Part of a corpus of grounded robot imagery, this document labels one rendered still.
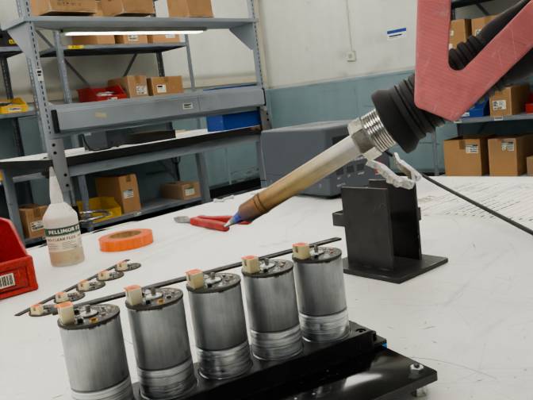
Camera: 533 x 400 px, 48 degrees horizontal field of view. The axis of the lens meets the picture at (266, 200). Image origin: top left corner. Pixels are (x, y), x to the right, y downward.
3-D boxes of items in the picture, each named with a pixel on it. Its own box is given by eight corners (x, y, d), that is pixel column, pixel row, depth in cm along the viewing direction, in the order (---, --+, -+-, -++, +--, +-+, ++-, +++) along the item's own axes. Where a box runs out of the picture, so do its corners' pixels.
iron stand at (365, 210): (377, 324, 45) (431, 226, 40) (304, 249, 50) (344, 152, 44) (425, 299, 49) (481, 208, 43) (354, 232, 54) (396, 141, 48)
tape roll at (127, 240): (163, 241, 67) (162, 230, 67) (113, 255, 63) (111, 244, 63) (139, 236, 72) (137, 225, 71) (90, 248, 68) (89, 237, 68)
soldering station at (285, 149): (393, 186, 85) (388, 117, 83) (331, 201, 78) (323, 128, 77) (325, 181, 97) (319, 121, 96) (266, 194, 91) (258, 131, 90)
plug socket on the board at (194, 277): (209, 285, 27) (208, 270, 27) (192, 290, 26) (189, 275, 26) (203, 281, 27) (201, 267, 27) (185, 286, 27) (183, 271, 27)
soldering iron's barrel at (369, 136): (247, 236, 23) (397, 146, 20) (225, 201, 23) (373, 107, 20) (258, 228, 24) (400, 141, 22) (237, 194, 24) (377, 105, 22)
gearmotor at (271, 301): (314, 366, 29) (302, 263, 28) (270, 382, 28) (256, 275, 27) (288, 350, 31) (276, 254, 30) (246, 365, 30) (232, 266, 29)
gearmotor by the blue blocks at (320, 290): (361, 348, 30) (350, 249, 29) (320, 363, 29) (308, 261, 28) (333, 335, 32) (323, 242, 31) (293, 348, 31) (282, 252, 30)
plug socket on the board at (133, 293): (149, 301, 25) (147, 286, 25) (129, 306, 25) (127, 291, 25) (143, 297, 26) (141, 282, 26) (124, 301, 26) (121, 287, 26)
